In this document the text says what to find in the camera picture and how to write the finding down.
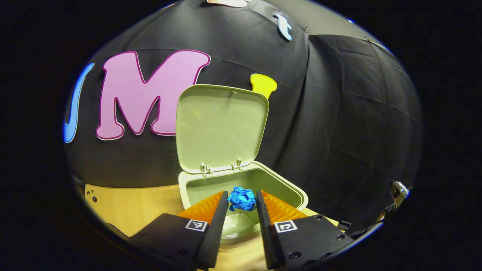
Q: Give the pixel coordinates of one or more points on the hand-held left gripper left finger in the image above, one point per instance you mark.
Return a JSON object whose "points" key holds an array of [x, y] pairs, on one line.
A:
{"points": [[216, 233]]}

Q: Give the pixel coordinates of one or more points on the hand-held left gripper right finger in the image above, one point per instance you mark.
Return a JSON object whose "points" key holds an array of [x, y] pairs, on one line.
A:
{"points": [[265, 233]]}

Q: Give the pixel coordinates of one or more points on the blue paper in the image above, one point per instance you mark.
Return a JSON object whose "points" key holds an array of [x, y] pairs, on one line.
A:
{"points": [[241, 199]]}

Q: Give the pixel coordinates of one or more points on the green desktop garbage bin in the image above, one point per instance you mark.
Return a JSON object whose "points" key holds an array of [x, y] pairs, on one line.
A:
{"points": [[218, 128]]}

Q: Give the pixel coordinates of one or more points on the wooden desktop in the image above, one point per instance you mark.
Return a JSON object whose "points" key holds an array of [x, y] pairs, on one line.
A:
{"points": [[131, 207]]}

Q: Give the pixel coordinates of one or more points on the black backdrop cloth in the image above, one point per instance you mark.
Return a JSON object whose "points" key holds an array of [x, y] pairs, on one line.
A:
{"points": [[339, 113]]}

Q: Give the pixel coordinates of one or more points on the black desk edge bracket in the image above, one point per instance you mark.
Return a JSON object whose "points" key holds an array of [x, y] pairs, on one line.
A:
{"points": [[344, 225]]}

